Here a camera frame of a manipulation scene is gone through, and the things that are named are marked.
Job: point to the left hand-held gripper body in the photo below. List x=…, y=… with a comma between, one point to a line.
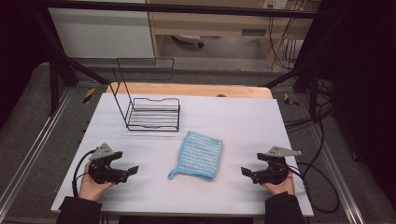
x=101, y=174

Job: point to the black curtain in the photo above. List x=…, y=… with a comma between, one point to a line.
x=18, y=46

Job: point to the light blue fluffy towel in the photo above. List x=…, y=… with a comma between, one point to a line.
x=364, y=77

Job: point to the wooden table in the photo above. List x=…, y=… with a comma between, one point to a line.
x=186, y=89

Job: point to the white cabinet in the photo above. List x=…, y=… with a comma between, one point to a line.
x=99, y=34

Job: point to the yellow black tape marker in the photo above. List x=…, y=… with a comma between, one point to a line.
x=290, y=100
x=89, y=95

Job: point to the person's right hand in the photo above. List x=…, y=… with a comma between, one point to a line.
x=281, y=188

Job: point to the chair base with caster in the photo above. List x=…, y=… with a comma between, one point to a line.
x=186, y=38

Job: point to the wall power outlet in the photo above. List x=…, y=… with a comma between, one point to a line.
x=275, y=3

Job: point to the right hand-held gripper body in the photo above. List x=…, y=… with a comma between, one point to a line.
x=275, y=174

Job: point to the aluminium rail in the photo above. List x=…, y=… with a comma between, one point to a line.
x=337, y=174
x=37, y=143

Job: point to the black metal frame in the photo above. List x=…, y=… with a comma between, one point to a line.
x=174, y=8

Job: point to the person's left hand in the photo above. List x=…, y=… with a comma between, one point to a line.
x=91, y=188

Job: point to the light wooden desk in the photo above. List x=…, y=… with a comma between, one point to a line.
x=202, y=23

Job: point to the blue knitted cloth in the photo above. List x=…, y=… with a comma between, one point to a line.
x=199, y=155

